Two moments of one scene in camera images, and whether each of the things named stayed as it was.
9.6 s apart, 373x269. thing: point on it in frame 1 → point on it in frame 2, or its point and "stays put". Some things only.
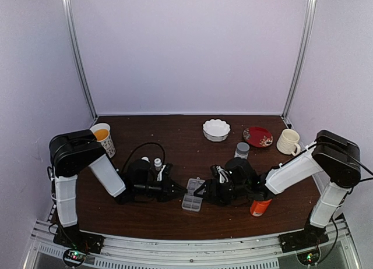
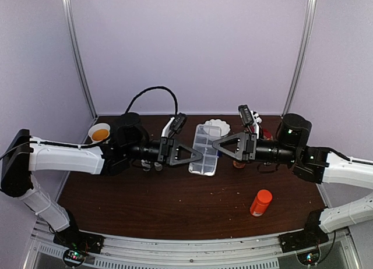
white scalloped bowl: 215,130 stays put
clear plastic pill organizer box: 190,201 → 205,135
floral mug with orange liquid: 101,131 stays put
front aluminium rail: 128,251 stays put
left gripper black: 175,186 → 169,152
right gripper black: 210,184 → 246,144
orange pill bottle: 258,207 stays put
